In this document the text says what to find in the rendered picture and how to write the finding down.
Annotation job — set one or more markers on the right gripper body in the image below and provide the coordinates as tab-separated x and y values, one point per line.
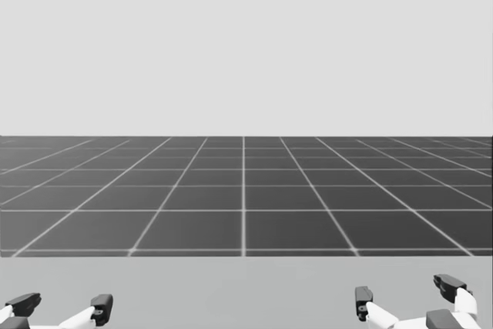
443	319

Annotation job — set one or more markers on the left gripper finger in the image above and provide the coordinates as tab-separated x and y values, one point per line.
101	307
24	302

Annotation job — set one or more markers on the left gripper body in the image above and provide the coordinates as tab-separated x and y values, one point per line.
13	323

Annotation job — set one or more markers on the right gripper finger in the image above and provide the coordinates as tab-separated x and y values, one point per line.
450	286
364	300

